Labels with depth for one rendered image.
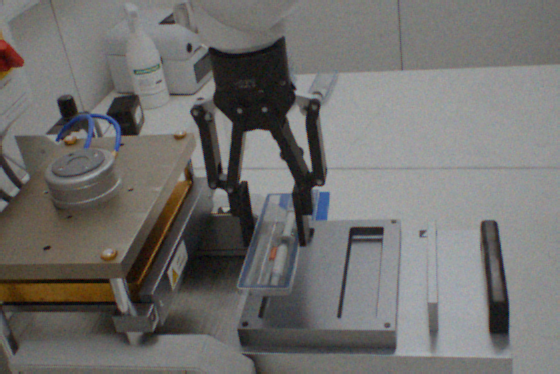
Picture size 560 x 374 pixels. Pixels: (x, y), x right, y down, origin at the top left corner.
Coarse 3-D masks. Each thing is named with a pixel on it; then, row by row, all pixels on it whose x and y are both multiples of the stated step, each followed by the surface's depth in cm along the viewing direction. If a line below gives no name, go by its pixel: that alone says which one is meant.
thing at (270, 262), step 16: (272, 208) 88; (288, 208) 88; (272, 224) 85; (288, 224) 85; (256, 240) 83; (272, 240) 82; (288, 240) 82; (256, 256) 80; (272, 256) 80; (288, 256) 79; (256, 272) 78; (272, 272) 77; (288, 272) 77
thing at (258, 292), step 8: (272, 192) 91; (280, 192) 91; (288, 192) 91; (264, 200) 90; (256, 224) 86; (296, 256) 79; (296, 264) 79; (240, 288) 76; (248, 288) 76; (256, 288) 75; (264, 288) 75; (272, 288) 75; (288, 288) 75; (256, 296) 78; (264, 296) 77; (272, 296) 77
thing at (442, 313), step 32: (416, 256) 88; (448, 256) 87; (480, 256) 86; (416, 288) 83; (448, 288) 82; (480, 288) 82; (416, 320) 79; (448, 320) 78; (480, 320) 77; (256, 352) 78; (288, 352) 77; (320, 352) 77; (352, 352) 76; (384, 352) 75; (416, 352) 75; (448, 352) 74; (480, 352) 73
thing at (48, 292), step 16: (176, 192) 91; (176, 208) 88; (160, 224) 85; (160, 240) 83; (144, 256) 80; (144, 272) 78; (0, 288) 80; (16, 288) 80; (32, 288) 79; (48, 288) 79; (64, 288) 78; (80, 288) 78; (96, 288) 78; (128, 288) 77; (16, 304) 81; (32, 304) 81; (48, 304) 80; (64, 304) 80; (80, 304) 80; (96, 304) 79; (112, 304) 79
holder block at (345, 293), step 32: (320, 224) 92; (352, 224) 91; (384, 224) 90; (320, 256) 87; (352, 256) 88; (384, 256) 85; (320, 288) 82; (352, 288) 83; (384, 288) 80; (256, 320) 78; (288, 320) 78; (320, 320) 77; (352, 320) 76; (384, 320) 76
